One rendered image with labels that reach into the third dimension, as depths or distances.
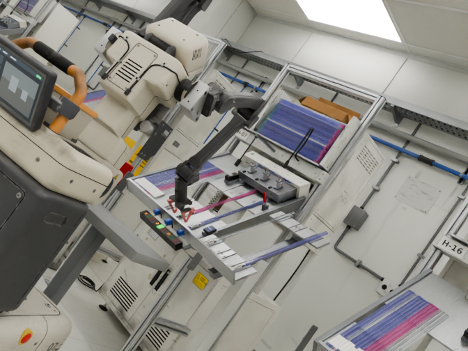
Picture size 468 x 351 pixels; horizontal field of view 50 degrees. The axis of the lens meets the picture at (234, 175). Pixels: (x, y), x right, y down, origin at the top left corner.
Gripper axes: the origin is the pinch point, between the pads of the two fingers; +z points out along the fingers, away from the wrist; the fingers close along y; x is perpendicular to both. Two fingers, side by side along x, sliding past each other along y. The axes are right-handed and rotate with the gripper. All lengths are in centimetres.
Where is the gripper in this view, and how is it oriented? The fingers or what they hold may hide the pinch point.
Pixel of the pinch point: (180, 216)
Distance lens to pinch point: 234.7
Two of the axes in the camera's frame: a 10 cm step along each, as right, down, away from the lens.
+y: -6.1, -3.9, 6.9
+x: -7.9, 2.3, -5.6
